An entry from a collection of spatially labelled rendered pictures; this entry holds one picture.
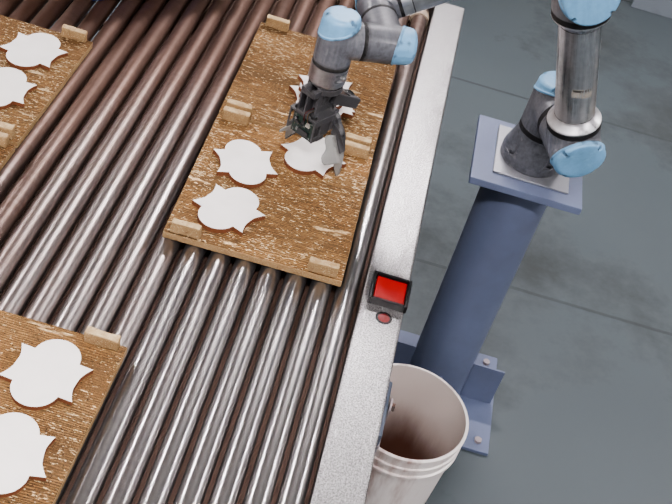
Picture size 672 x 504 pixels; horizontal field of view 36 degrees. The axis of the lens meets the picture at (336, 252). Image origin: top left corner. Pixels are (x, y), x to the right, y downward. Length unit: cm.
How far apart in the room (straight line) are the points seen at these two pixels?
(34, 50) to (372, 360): 104
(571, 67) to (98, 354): 108
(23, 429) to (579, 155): 128
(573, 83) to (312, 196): 58
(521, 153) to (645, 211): 173
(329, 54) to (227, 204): 35
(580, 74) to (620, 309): 161
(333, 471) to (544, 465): 145
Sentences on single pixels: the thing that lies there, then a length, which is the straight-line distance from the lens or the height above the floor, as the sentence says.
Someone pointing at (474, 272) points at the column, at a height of 55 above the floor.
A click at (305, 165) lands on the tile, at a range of 218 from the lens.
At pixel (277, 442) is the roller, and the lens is 171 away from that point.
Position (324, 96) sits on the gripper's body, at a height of 112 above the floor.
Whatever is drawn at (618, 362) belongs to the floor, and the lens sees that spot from 347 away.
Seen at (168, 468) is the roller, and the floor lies 92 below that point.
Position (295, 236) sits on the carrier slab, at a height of 94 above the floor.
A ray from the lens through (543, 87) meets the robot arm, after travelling 239.
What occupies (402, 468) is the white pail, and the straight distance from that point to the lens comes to 248.
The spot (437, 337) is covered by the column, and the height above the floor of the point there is 28.
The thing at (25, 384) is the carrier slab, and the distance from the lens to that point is 170.
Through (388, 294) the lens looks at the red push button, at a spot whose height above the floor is 93.
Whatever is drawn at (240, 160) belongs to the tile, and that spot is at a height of 95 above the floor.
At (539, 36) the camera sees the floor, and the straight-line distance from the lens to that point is 501.
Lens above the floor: 227
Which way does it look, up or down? 41 degrees down
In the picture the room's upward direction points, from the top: 17 degrees clockwise
